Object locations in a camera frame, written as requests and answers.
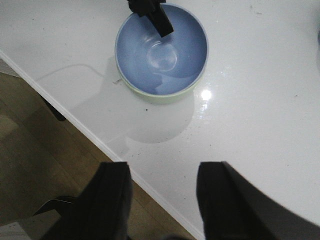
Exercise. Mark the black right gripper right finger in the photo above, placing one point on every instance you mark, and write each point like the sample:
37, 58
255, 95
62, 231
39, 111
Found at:
231, 208

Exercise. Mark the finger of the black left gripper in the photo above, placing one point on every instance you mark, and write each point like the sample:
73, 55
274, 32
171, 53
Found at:
153, 10

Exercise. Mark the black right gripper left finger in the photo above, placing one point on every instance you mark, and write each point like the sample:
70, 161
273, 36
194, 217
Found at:
101, 211

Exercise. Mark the blue bowl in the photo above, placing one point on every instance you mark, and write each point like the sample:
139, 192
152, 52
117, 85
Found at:
137, 38

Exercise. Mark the green bowl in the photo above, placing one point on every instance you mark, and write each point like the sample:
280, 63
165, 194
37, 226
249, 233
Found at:
160, 84

